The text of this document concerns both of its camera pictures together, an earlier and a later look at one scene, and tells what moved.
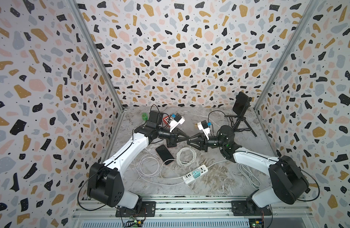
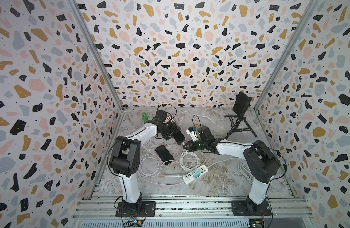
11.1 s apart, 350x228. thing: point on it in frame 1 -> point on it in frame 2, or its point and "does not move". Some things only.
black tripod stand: x=238 y=123 does not move
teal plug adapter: x=196 y=174 does not move
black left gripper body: x=172 y=138 -> x=169 y=130
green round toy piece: x=144 y=116 does not move
